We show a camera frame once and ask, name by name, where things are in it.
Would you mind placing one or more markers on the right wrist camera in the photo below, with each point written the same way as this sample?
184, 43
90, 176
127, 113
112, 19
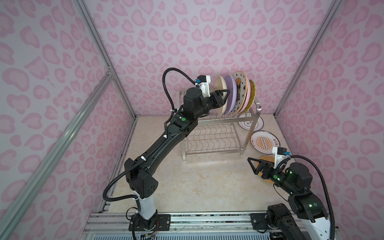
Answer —
280, 154

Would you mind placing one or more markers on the white plate black rim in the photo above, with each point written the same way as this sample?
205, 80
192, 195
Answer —
247, 124

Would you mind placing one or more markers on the white star cartoon plate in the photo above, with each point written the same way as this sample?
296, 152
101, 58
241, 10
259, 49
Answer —
241, 87

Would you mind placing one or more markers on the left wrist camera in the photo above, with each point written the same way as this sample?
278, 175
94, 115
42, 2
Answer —
203, 83

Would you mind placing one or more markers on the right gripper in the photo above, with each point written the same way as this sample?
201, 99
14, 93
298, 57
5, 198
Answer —
269, 167

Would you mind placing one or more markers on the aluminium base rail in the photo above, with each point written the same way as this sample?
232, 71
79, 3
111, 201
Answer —
181, 223

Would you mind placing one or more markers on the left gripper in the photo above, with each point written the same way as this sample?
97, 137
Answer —
216, 99

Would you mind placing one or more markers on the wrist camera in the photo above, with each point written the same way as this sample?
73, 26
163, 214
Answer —
203, 83
280, 154

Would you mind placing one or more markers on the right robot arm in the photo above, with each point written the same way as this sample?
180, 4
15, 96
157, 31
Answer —
317, 217

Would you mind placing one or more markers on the purple shell-shaped plate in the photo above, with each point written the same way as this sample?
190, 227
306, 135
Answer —
232, 87

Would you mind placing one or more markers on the orange woven plate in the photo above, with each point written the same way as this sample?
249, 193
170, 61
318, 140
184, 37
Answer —
269, 162

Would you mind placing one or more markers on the yellow woven plate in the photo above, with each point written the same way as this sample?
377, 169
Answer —
252, 96

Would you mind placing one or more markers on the steel two-tier dish rack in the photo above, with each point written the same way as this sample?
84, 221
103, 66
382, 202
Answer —
218, 134

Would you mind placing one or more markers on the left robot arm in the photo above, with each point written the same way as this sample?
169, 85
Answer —
140, 178

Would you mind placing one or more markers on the pink bear plate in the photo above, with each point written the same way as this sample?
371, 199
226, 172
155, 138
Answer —
247, 98

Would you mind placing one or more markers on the white plate orange sunburst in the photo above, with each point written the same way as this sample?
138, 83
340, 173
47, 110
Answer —
264, 142

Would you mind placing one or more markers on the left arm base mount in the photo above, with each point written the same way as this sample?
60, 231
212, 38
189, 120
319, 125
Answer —
158, 222

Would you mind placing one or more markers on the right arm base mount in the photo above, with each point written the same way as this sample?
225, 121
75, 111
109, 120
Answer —
261, 224

